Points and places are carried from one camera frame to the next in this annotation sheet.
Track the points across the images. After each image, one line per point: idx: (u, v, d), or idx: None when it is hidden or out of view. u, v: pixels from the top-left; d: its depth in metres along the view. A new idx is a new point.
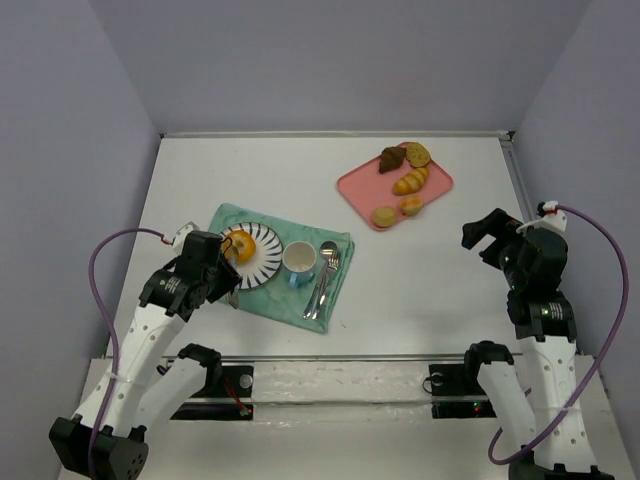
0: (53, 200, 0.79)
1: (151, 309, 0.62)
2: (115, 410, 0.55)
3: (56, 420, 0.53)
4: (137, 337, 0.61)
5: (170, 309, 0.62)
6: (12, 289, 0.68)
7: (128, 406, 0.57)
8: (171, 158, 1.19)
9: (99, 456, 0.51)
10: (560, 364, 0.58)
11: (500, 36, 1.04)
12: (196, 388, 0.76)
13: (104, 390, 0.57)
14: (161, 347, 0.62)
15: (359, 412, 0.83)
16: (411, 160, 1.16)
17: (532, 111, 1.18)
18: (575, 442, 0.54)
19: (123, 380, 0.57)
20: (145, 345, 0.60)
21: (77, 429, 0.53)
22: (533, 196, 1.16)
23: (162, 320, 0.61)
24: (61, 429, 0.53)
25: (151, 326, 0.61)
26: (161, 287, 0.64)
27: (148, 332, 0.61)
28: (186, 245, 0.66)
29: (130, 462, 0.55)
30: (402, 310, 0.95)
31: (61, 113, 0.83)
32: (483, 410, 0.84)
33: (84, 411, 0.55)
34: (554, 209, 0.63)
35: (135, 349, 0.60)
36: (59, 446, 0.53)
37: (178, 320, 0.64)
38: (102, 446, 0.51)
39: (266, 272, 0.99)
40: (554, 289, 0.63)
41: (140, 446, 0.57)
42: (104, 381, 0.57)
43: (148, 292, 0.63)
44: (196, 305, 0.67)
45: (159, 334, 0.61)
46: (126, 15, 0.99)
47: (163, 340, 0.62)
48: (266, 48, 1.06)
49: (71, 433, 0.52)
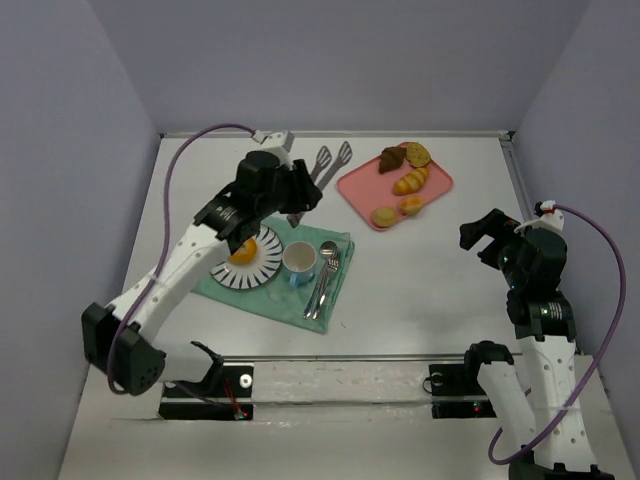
0: (53, 199, 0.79)
1: (203, 228, 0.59)
2: (146, 309, 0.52)
3: (90, 303, 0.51)
4: (183, 250, 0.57)
5: (221, 234, 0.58)
6: (14, 288, 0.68)
7: (160, 311, 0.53)
8: (171, 159, 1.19)
9: (122, 348, 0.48)
10: (559, 363, 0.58)
11: (499, 36, 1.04)
12: (191, 375, 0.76)
13: (141, 289, 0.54)
14: (203, 269, 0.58)
15: (359, 411, 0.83)
16: (411, 160, 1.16)
17: (532, 111, 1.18)
18: (574, 442, 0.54)
19: (161, 284, 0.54)
20: (189, 260, 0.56)
21: (107, 318, 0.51)
22: (533, 196, 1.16)
23: (212, 241, 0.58)
24: (94, 313, 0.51)
25: (199, 243, 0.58)
26: (214, 213, 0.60)
27: (194, 249, 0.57)
28: (241, 173, 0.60)
29: (147, 372, 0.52)
30: (402, 310, 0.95)
31: (61, 113, 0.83)
32: (483, 410, 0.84)
33: (118, 302, 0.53)
34: (551, 209, 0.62)
35: (178, 261, 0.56)
36: (88, 331, 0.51)
37: (227, 247, 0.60)
38: (127, 339, 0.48)
39: (266, 272, 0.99)
40: (553, 289, 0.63)
41: (161, 359, 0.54)
42: (144, 281, 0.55)
43: (203, 214, 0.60)
44: (248, 237, 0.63)
45: (204, 253, 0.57)
46: (126, 15, 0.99)
47: (207, 261, 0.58)
48: (266, 48, 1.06)
49: (101, 319, 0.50)
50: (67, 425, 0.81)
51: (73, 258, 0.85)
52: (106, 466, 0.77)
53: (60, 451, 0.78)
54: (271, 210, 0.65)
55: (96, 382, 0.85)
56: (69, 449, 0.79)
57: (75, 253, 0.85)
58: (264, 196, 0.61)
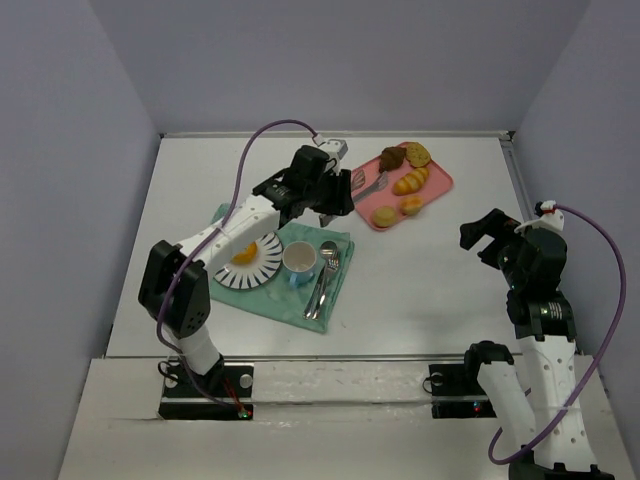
0: (53, 199, 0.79)
1: (261, 198, 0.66)
2: (209, 252, 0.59)
3: (160, 240, 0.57)
4: (243, 211, 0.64)
5: (277, 204, 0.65)
6: (13, 288, 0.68)
7: (217, 258, 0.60)
8: (171, 158, 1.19)
9: (186, 282, 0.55)
10: (559, 363, 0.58)
11: (499, 36, 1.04)
12: (195, 367, 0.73)
13: (205, 236, 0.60)
14: (257, 232, 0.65)
15: (359, 411, 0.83)
16: (411, 160, 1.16)
17: (532, 111, 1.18)
18: (575, 441, 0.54)
19: (224, 235, 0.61)
20: (248, 220, 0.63)
21: (174, 256, 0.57)
22: (533, 196, 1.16)
23: (270, 208, 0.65)
24: (163, 249, 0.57)
25: (257, 208, 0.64)
26: (270, 188, 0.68)
27: (253, 212, 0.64)
28: (296, 160, 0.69)
29: (195, 312, 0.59)
30: (402, 310, 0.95)
31: (60, 113, 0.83)
32: (483, 410, 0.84)
33: (184, 243, 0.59)
34: (551, 209, 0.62)
35: (239, 219, 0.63)
36: (153, 265, 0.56)
37: (278, 219, 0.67)
38: (191, 274, 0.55)
39: (266, 271, 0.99)
40: (553, 288, 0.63)
41: (206, 302, 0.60)
42: (209, 229, 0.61)
43: (261, 187, 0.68)
44: (293, 216, 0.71)
45: (262, 216, 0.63)
46: (126, 15, 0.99)
47: (262, 224, 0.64)
48: (266, 48, 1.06)
49: (168, 255, 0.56)
50: (67, 425, 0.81)
51: (73, 258, 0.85)
52: (106, 466, 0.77)
53: (60, 451, 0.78)
54: (314, 199, 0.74)
55: (95, 382, 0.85)
56: (68, 449, 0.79)
57: (74, 253, 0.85)
58: (313, 183, 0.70)
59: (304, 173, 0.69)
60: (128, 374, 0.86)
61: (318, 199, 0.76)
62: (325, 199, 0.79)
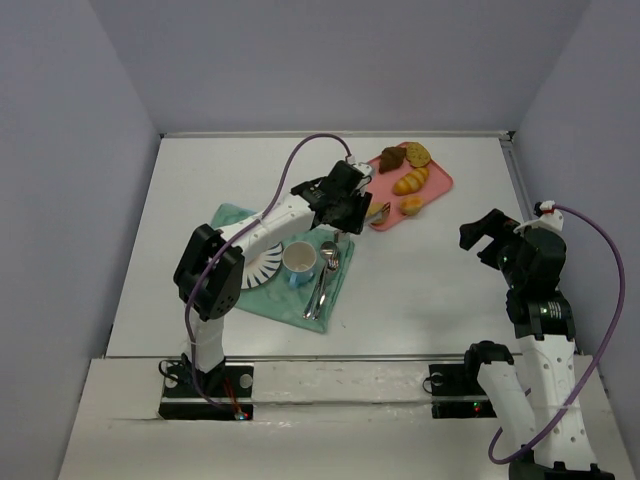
0: (53, 199, 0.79)
1: (299, 198, 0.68)
2: (248, 241, 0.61)
3: (203, 223, 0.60)
4: (281, 208, 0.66)
5: (312, 206, 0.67)
6: (13, 288, 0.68)
7: (253, 248, 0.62)
8: (172, 158, 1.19)
9: (223, 265, 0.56)
10: (559, 362, 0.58)
11: (499, 36, 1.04)
12: (199, 362, 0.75)
13: (245, 225, 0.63)
14: (291, 229, 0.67)
15: (359, 412, 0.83)
16: (411, 160, 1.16)
17: (532, 111, 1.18)
18: (574, 440, 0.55)
19: (262, 226, 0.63)
20: (285, 215, 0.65)
21: (212, 240, 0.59)
22: (532, 196, 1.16)
23: (305, 208, 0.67)
24: (203, 232, 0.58)
25: (294, 206, 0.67)
26: (308, 189, 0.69)
27: (291, 209, 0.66)
28: (336, 170, 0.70)
29: (224, 299, 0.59)
30: (402, 310, 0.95)
31: (60, 113, 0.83)
32: (483, 410, 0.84)
33: (224, 230, 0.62)
34: (551, 209, 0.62)
35: (277, 214, 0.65)
36: (193, 245, 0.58)
37: (311, 220, 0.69)
38: (229, 257, 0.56)
39: (266, 272, 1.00)
40: (552, 288, 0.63)
41: (237, 291, 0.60)
42: (249, 220, 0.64)
43: (299, 187, 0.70)
44: (324, 220, 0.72)
45: (298, 214, 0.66)
46: (126, 16, 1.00)
47: (296, 222, 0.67)
48: (266, 47, 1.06)
49: (208, 239, 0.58)
50: (67, 426, 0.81)
51: (73, 258, 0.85)
52: (106, 467, 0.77)
53: (60, 452, 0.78)
54: (344, 208, 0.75)
55: (95, 382, 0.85)
56: (68, 449, 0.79)
57: (74, 253, 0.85)
58: (347, 194, 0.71)
59: (340, 184, 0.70)
60: (128, 374, 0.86)
61: (346, 209, 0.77)
62: (352, 211, 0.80)
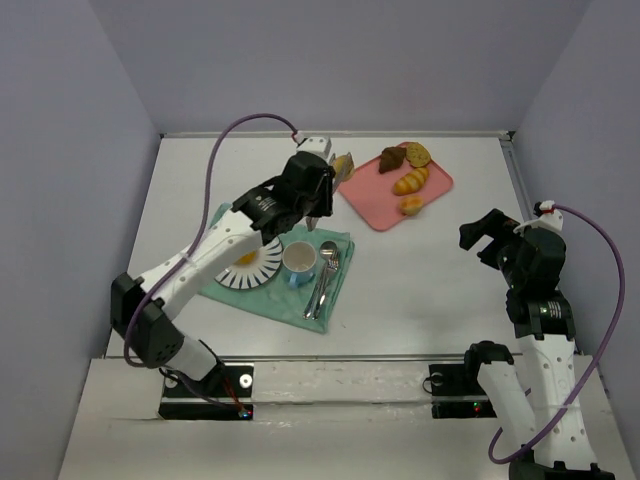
0: (53, 199, 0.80)
1: (241, 216, 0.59)
2: (172, 288, 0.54)
3: (121, 273, 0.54)
4: (216, 234, 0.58)
5: (255, 225, 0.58)
6: (13, 288, 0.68)
7: (182, 292, 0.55)
8: (172, 159, 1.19)
9: (143, 322, 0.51)
10: (559, 362, 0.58)
11: (498, 36, 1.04)
12: (191, 373, 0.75)
13: (171, 266, 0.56)
14: (233, 256, 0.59)
15: (359, 411, 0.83)
16: (411, 160, 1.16)
17: (532, 111, 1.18)
18: (574, 440, 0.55)
19: (190, 265, 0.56)
20: (221, 245, 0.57)
21: (134, 291, 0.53)
22: (532, 196, 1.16)
23: (246, 230, 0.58)
24: (123, 282, 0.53)
25: (233, 229, 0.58)
26: (255, 199, 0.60)
27: (229, 234, 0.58)
28: (288, 168, 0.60)
29: (163, 347, 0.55)
30: (401, 310, 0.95)
31: (60, 112, 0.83)
32: (483, 410, 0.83)
33: (147, 276, 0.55)
34: (550, 209, 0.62)
35: (211, 244, 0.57)
36: (114, 299, 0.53)
37: (261, 238, 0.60)
38: (149, 313, 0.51)
39: (266, 272, 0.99)
40: (552, 288, 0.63)
41: (178, 336, 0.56)
42: (176, 258, 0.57)
43: (241, 202, 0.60)
44: (284, 229, 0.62)
45: (237, 240, 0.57)
46: (126, 16, 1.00)
47: (238, 249, 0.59)
48: (265, 48, 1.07)
49: (129, 291, 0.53)
50: (67, 426, 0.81)
51: (73, 258, 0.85)
52: (106, 467, 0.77)
53: (60, 451, 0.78)
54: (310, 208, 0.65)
55: (95, 382, 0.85)
56: (68, 449, 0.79)
57: (74, 253, 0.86)
58: (305, 195, 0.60)
59: (294, 185, 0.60)
60: (128, 374, 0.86)
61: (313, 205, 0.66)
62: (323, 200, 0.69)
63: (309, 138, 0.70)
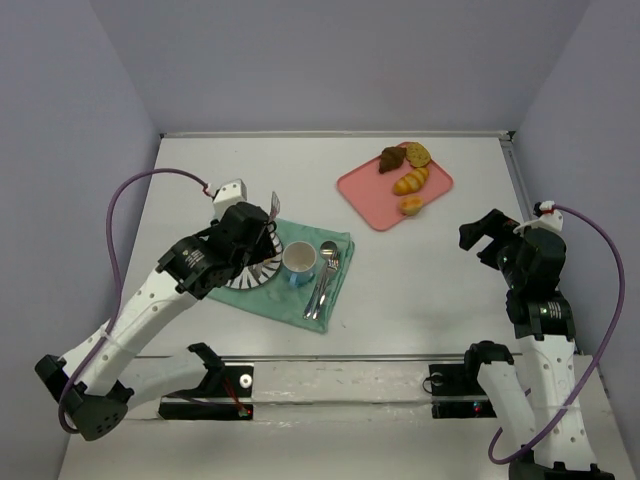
0: (52, 200, 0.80)
1: (167, 277, 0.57)
2: (94, 370, 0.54)
3: (44, 356, 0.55)
4: (139, 302, 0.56)
5: (182, 285, 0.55)
6: (13, 288, 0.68)
7: (107, 370, 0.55)
8: (172, 159, 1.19)
9: (67, 409, 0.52)
10: (559, 363, 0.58)
11: (497, 36, 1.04)
12: (185, 386, 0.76)
13: (93, 344, 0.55)
14: (164, 318, 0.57)
15: (359, 411, 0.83)
16: (411, 160, 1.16)
17: (532, 111, 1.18)
18: (574, 440, 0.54)
19: (111, 342, 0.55)
20: (146, 313, 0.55)
21: (58, 373, 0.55)
22: (533, 196, 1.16)
23: (171, 293, 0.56)
24: (44, 369, 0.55)
25: (157, 295, 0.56)
26: (183, 254, 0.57)
27: (152, 301, 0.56)
28: (225, 219, 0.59)
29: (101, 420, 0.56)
30: (402, 311, 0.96)
31: (58, 112, 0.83)
32: (483, 410, 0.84)
33: (70, 357, 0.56)
34: (551, 209, 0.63)
35: (133, 314, 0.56)
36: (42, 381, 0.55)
37: (191, 298, 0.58)
38: (71, 401, 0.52)
39: (266, 272, 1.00)
40: (551, 288, 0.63)
41: (115, 407, 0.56)
42: (97, 335, 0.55)
43: (169, 257, 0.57)
44: (216, 283, 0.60)
45: (161, 307, 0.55)
46: (126, 17, 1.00)
47: (165, 313, 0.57)
48: (265, 48, 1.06)
49: (51, 376, 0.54)
50: None
51: (72, 258, 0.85)
52: (105, 467, 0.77)
53: (60, 452, 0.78)
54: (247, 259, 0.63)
55: None
56: (68, 449, 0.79)
57: (74, 254, 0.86)
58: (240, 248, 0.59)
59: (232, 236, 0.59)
60: None
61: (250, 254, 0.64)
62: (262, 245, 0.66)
63: (223, 186, 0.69)
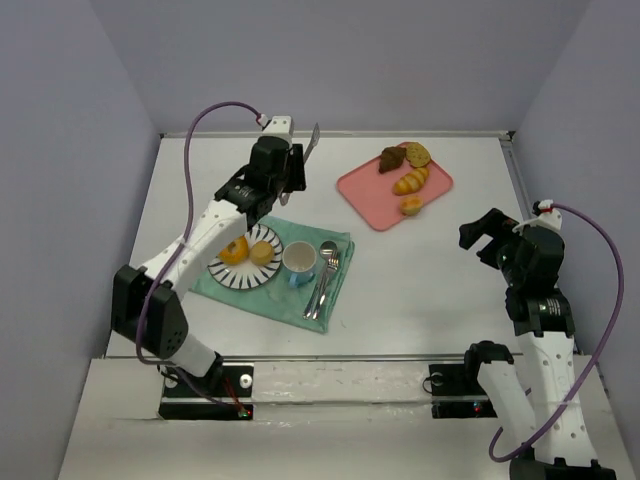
0: (53, 199, 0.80)
1: (224, 203, 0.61)
2: (176, 271, 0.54)
3: (122, 266, 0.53)
4: (207, 220, 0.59)
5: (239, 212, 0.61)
6: (13, 285, 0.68)
7: (186, 275, 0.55)
8: (172, 159, 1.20)
9: (155, 306, 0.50)
10: (558, 359, 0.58)
11: (496, 37, 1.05)
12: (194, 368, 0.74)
13: (168, 255, 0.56)
14: (227, 238, 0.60)
15: (359, 411, 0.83)
16: (411, 160, 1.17)
17: (531, 112, 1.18)
18: (574, 436, 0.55)
19: (190, 248, 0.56)
20: (215, 228, 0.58)
21: (138, 278, 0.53)
22: (532, 197, 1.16)
23: (232, 213, 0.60)
24: (126, 274, 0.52)
25: (222, 215, 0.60)
26: (233, 190, 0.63)
27: (219, 219, 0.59)
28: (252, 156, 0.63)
29: (172, 331, 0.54)
30: (402, 310, 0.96)
31: (59, 111, 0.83)
32: (483, 410, 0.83)
33: (148, 265, 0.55)
34: (549, 208, 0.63)
35: (202, 229, 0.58)
36: (119, 290, 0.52)
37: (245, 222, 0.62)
38: (160, 296, 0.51)
39: (266, 272, 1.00)
40: (551, 285, 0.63)
41: (182, 320, 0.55)
42: (173, 246, 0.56)
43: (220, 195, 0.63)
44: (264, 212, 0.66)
45: (227, 224, 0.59)
46: (127, 18, 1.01)
47: (227, 233, 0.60)
48: (266, 49, 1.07)
49: (132, 281, 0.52)
50: (67, 425, 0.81)
51: (73, 257, 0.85)
52: (105, 467, 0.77)
53: (60, 451, 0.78)
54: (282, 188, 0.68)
55: (95, 382, 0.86)
56: (68, 449, 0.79)
57: (75, 253, 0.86)
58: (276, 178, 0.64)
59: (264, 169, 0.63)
60: (128, 374, 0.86)
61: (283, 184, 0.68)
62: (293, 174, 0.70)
63: (273, 119, 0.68)
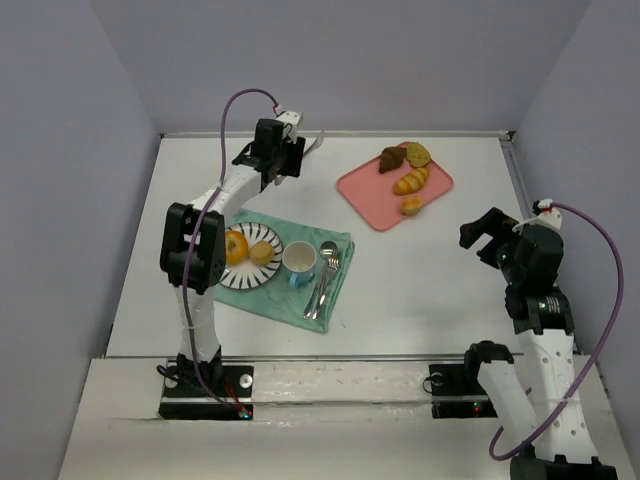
0: (53, 197, 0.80)
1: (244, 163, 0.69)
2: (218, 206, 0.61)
3: (172, 203, 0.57)
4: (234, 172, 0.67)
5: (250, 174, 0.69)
6: (13, 284, 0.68)
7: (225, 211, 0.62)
8: (173, 159, 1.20)
9: (207, 231, 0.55)
10: (558, 356, 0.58)
11: (495, 38, 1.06)
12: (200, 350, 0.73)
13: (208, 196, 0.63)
14: (251, 189, 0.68)
15: (359, 412, 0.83)
16: (411, 160, 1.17)
17: (531, 112, 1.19)
18: (575, 434, 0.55)
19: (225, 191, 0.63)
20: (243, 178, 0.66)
21: (188, 212, 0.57)
22: (532, 197, 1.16)
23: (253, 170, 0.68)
24: (177, 209, 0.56)
25: (246, 169, 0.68)
26: (244, 159, 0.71)
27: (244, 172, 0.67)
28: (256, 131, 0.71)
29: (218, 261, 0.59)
30: (402, 310, 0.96)
31: (59, 110, 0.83)
32: (483, 410, 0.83)
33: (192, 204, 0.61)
34: (549, 207, 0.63)
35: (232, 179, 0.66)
36: (171, 223, 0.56)
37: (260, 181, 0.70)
38: (211, 222, 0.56)
39: (266, 272, 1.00)
40: (550, 283, 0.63)
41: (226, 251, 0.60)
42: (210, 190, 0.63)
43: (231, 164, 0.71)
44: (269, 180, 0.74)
45: (253, 175, 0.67)
46: (127, 18, 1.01)
47: (251, 185, 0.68)
48: (265, 49, 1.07)
49: (184, 214, 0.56)
50: (67, 425, 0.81)
51: (73, 256, 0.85)
52: (105, 468, 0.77)
53: (60, 452, 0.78)
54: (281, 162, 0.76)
55: (96, 382, 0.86)
56: (68, 449, 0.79)
57: (75, 252, 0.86)
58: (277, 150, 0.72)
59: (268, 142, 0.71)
60: (128, 374, 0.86)
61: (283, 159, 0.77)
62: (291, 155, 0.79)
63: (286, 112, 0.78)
